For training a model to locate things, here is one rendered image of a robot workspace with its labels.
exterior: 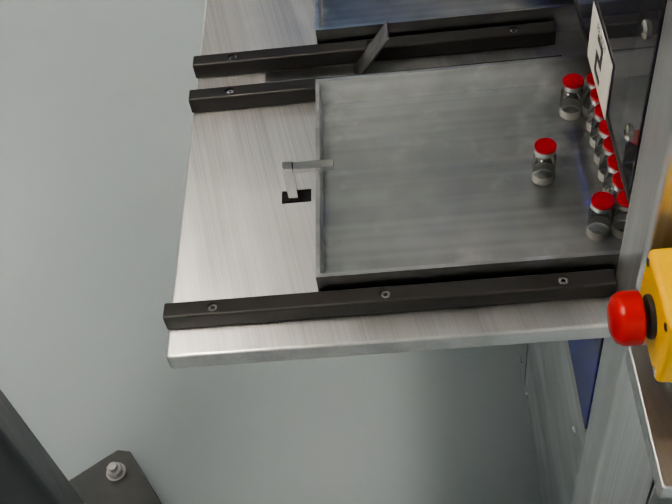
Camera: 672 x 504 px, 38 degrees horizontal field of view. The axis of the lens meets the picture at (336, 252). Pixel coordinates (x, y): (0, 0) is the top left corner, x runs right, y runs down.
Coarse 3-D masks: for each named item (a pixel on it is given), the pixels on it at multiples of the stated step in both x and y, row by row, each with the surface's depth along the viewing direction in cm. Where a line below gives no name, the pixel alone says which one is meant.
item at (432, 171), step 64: (512, 64) 100; (576, 64) 101; (320, 128) 99; (384, 128) 101; (448, 128) 100; (512, 128) 99; (576, 128) 98; (320, 192) 93; (384, 192) 96; (448, 192) 95; (512, 192) 94; (576, 192) 93; (320, 256) 88; (384, 256) 91; (448, 256) 90; (512, 256) 89; (576, 256) 84
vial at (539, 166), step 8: (536, 152) 91; (536, 160) 92; (544, 160) 91; (552, 160) 91; (536, 168) 92; (544, 168) 92; (552, 168) 92; (536, 176) 93; (544, 176) 93; (552, 176) 93; (544, 184) 94
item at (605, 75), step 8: (592, 16) 85; (592, 24) 85; (600, 24) 82; (592, 32) 85; (600, 32) 82; (592, 40) 86; (600, 40) 82; (592, 48) 86; (592, 56) 86; (608, 56) 80; (592, 64) 87; (608, 64) 80; (592, 72) 87; (600, 72) 83; (608, 72) 80; (600, 80) 84; (608, 80) 81; (600, 88) 84; (608, 88) 81; (600, 96) 84; (608, 96) 81; (600, 104) 85
